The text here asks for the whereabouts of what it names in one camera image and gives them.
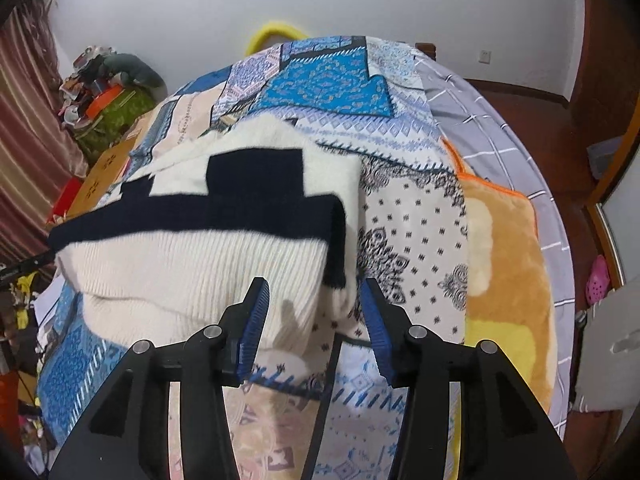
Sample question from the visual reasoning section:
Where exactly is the orange plush blanket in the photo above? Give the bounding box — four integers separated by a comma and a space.
441, 137, 559, 425

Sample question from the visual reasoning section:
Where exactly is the yellow foam tube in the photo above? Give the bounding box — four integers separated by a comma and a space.
244, 20, 309, 56

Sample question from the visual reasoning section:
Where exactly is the black and white striped sweater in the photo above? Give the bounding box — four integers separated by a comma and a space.
47, 112, 363, 367

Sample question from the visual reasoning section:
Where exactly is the wooden lap table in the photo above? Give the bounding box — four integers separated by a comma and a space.
65, 105, 171, 222

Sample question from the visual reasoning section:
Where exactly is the red box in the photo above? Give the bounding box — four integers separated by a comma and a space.
46, 176, 84, 224

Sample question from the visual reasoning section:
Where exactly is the blue patchwork bed sheet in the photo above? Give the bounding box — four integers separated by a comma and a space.
37, 35, 472, 480

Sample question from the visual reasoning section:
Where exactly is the pink shoe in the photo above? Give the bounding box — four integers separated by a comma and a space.
584, 255, 609, 307

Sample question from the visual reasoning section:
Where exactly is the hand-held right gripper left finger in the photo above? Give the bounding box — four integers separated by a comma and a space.
47, 276, 272, 480

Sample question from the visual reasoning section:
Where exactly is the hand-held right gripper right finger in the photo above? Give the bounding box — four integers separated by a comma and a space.
361, 277, 573, 480

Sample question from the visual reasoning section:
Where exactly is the orange box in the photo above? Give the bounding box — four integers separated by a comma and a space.
84, 85, 124, 117

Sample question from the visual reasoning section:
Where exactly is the grey checked bed sheet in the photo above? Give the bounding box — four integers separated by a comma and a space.
414, 44, 574, 442

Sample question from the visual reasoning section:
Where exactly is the pile of assorted clutter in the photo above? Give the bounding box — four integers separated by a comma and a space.
57, 45, 132, 127

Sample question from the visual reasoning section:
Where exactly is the green cloth-covered stand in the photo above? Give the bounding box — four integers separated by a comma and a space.
74, 85, 157, 162

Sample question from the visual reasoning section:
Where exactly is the striped brown curtain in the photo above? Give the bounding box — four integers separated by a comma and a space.
0, 0, 77, 272

